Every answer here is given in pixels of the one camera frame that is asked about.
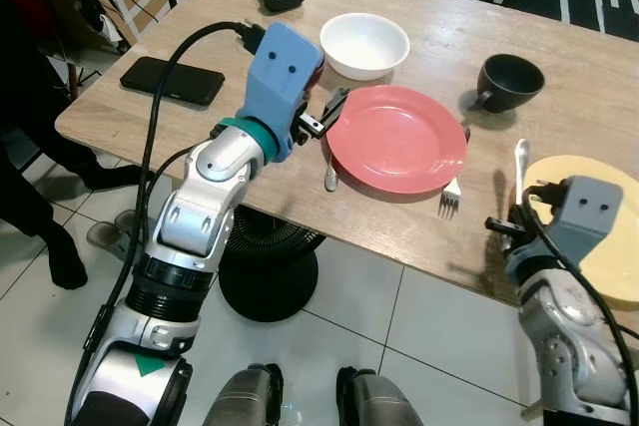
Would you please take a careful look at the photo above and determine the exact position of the silver metal spoon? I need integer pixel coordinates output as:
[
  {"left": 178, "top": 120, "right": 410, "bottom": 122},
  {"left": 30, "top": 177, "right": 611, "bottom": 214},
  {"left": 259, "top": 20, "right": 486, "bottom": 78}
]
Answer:
[{"left": 321, "top": 132, "right": 342, "bottom": 194}]

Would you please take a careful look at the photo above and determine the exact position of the maroon cup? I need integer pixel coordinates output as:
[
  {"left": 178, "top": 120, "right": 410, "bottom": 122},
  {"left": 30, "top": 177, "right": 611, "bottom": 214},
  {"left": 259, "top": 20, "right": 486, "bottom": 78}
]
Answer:
[{"left": 307, "top": 57, "right": 327, "bottom": 89}]

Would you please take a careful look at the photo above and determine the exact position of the silver metal fork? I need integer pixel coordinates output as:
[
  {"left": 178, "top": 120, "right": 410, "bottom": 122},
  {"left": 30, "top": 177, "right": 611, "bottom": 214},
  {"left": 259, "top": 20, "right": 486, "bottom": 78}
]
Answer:
[{"left": 439, "top": 127, "right": 472, "bottom": 220}]

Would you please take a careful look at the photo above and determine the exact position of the white bowl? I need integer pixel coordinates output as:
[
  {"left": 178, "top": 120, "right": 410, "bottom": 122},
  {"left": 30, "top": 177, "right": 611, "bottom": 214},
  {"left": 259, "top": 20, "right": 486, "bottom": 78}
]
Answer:
[{"left": 319, "top": 13, "right": 411, "bottom": 82}]

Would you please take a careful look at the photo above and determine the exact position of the white spoon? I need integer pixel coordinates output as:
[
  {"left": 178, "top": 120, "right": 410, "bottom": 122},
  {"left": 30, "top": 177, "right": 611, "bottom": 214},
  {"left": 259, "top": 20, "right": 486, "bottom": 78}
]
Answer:
[{"left": 513, "top": 139, "right": 531, "bottom": 210}]

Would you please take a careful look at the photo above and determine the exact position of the pink round plate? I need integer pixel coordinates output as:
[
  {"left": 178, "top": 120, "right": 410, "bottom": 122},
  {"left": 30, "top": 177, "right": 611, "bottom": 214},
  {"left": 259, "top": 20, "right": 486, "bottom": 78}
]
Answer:
[{"left": 326, "top": 85, "right": 469, "bottom": 196}]

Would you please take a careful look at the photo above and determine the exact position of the yellow round plate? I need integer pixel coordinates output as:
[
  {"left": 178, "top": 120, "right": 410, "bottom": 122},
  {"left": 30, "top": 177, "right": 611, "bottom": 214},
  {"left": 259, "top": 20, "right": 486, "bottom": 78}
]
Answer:
[{"left": 521, "top": 155, "right": 639, "bottom": 305}]

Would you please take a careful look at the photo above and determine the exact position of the black smartphone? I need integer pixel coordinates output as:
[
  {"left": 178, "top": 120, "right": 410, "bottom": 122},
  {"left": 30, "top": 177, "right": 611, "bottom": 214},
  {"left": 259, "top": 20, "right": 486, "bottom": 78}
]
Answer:
[{"left": 120, "top": 56, "right": 227, "bottom": 107}]

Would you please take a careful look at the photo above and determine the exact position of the black cup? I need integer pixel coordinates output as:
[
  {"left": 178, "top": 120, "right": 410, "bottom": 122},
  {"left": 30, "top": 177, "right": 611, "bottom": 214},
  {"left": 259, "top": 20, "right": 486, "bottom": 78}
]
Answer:
[{"left": 469, "top": 54, "right": 546, "bottom": 114}]

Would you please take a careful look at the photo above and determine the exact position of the black round fan base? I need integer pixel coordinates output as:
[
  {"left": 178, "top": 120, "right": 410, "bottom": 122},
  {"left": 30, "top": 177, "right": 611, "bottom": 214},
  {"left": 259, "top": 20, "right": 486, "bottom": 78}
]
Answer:
[{"left": 218, "top": 205, "right": 326, "bottom": 324}]

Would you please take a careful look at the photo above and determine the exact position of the grey right robot leg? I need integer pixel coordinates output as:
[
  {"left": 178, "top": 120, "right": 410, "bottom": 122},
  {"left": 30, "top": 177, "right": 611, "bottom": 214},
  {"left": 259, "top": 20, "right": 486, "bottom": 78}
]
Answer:
[{"left": 334, "top": 366, "right": 426, "bottom": 426}]

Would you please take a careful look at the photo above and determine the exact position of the grey robot leg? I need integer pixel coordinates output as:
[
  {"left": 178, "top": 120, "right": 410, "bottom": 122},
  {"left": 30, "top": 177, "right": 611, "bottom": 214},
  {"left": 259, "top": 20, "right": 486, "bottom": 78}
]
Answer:
[
  {"left": 205, "top": 364, "right": 287, "bottom": 426},
  {"left": 334, "top": 366, "right": 426, "bottom": 426}
]

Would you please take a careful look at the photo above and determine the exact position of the grey slipper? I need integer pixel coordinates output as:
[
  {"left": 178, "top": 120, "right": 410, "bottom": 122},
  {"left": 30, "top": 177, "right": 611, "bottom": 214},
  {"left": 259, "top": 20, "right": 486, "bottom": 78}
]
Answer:
[{"left": 85, "top": 209, "right": 147, "bottom": 266}]

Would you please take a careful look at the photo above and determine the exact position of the person in black trousers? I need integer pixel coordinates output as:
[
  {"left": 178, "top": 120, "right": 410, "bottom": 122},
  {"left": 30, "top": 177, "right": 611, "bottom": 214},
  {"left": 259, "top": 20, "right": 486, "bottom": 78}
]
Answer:
[{"left": 0, "top": 0, "right": 151, "bottom": 292}]

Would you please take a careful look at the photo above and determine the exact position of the grey left robot leg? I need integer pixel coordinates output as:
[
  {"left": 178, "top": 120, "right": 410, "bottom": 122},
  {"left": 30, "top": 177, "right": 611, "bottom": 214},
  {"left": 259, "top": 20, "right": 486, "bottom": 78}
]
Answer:
[{"left": 205, "top": 364, "right": 287, "bottom": 426}]

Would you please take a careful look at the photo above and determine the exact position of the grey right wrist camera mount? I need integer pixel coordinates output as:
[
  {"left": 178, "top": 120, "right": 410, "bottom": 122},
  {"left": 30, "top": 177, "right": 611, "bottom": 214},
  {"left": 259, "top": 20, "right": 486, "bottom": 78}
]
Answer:
[{"left": 546, "top": 175, "right": 626, "bottom": 266}]

